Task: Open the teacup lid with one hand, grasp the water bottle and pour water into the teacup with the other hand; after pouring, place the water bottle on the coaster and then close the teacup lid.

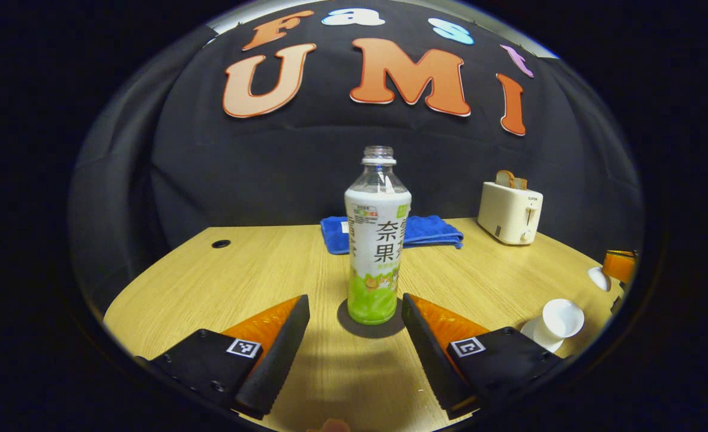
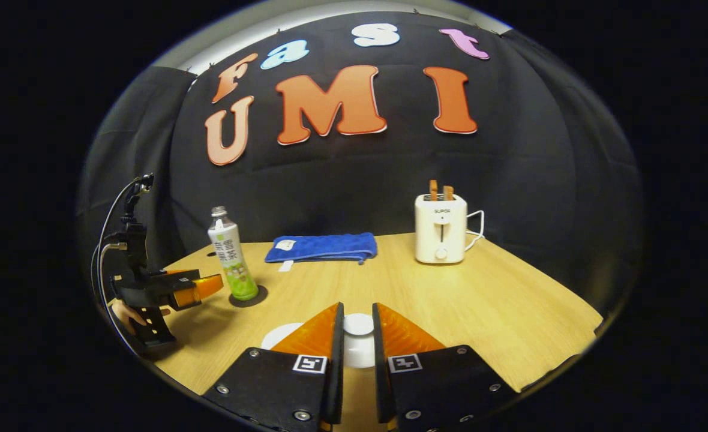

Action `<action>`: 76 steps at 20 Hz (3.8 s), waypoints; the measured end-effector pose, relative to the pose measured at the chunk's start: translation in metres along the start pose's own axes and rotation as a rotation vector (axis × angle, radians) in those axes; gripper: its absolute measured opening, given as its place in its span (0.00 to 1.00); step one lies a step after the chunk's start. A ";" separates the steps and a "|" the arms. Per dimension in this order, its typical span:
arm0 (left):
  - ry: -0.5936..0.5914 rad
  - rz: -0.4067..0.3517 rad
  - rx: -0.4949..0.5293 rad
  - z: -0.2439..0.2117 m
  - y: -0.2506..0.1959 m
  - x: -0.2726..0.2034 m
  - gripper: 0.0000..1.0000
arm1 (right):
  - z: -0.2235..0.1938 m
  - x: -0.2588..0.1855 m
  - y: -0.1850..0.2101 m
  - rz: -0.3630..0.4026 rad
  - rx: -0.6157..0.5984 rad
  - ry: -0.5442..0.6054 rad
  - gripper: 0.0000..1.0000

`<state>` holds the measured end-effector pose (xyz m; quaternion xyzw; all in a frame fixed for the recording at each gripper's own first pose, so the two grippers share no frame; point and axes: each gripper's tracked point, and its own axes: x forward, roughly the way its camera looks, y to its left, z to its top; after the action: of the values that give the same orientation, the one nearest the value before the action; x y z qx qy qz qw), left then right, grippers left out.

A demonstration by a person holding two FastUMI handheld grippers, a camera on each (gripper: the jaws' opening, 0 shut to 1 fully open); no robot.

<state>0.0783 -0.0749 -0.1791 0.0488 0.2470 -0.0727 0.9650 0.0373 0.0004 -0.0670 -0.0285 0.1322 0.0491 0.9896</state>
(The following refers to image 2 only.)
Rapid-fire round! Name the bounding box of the black backdrop cloth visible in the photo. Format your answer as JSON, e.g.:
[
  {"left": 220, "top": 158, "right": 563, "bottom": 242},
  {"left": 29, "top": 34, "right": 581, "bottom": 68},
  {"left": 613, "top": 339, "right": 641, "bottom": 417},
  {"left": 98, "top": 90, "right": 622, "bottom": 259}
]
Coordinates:
[{"left": 77, "top": 10, "right": 644, "bottom": 322}]

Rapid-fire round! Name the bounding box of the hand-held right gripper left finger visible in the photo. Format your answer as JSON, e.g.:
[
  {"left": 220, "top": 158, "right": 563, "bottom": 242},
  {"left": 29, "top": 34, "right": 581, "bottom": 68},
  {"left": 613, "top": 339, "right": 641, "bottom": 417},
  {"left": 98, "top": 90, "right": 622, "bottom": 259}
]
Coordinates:
[{"left": 203, "top": 302, "right": 346, "bottom": 432}]

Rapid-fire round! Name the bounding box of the thin gripper cable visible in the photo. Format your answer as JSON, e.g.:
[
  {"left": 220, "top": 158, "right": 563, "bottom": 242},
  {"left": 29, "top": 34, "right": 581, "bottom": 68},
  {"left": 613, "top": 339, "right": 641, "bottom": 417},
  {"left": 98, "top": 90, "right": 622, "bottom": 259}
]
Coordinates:
[{"left": 92, "top": 178, "right": 146, "bottom": 356}]

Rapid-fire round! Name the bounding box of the blue folded towel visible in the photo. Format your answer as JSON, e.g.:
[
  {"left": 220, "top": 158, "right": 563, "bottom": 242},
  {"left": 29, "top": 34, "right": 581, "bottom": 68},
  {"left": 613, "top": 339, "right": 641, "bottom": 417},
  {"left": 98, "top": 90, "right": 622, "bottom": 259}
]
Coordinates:
[{"left": 264, "top": 232, "right": 379, "bottom": 272}]

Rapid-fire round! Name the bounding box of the dark round coaster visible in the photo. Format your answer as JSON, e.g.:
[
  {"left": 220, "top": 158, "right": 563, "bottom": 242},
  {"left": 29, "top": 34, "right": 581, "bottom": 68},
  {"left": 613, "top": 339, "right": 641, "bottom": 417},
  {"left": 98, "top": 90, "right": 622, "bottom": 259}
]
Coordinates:
[{"left": 229, "top": 284, "right": 269, "bottom": 308}]

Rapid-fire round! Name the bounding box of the cream toaster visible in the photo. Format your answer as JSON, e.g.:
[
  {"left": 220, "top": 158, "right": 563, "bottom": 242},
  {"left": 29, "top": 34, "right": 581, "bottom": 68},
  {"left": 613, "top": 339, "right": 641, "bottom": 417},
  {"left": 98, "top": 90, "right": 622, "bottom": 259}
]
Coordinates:
[{"left": 415, "top": 193, "right": 468, "bottom": 265}]

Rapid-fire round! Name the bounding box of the clear water bottle green label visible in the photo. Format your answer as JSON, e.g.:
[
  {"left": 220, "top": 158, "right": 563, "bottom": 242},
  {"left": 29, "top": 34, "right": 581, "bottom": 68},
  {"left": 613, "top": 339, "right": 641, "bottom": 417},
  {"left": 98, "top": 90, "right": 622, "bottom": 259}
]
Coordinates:
[{"left": 208, "top": 206, "right": 260, "bottom": 302}]

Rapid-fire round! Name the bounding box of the white toaster cable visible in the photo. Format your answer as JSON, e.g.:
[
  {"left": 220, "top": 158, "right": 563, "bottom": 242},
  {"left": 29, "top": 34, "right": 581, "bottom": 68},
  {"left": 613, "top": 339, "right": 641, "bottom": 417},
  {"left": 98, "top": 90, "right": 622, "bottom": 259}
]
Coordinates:
[{"left": 465, "top": 209, "right": 486, "bottom": 252}]

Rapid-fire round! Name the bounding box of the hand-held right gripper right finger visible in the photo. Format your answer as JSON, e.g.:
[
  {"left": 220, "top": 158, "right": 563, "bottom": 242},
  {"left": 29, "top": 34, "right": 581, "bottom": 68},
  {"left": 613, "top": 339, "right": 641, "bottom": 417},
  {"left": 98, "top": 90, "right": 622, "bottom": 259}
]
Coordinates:
[{"left": 372, "top": 302, "right": 520, "bottom": 432}]

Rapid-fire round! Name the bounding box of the white teacup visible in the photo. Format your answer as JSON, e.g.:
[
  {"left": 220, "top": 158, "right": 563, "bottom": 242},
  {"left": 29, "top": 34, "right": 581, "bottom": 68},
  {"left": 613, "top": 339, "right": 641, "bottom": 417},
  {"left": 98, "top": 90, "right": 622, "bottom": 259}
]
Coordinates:
[{"left": 261, "top": 322, "right": 305, "bottom": 351}]

